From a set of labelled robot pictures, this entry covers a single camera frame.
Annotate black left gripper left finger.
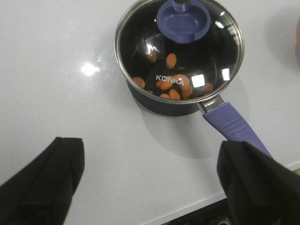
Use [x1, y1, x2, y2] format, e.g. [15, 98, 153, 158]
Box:
[0, 137, 84, 225]

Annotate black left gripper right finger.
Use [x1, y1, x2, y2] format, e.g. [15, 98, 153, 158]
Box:
[217, 141, 300, 225]

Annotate orange ham slices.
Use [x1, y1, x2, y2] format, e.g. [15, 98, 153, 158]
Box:
[132, 52, 217, 100]

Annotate glass lid purple knob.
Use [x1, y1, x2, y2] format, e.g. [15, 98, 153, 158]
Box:
[113, 0, 245, 104]

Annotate pink plastic bowl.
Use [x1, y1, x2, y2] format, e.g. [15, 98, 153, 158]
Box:
[296, 17, 300, 46]

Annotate dark blue saucepan purple handle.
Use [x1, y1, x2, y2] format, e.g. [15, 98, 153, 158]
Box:
[113, 0, 274, 159]

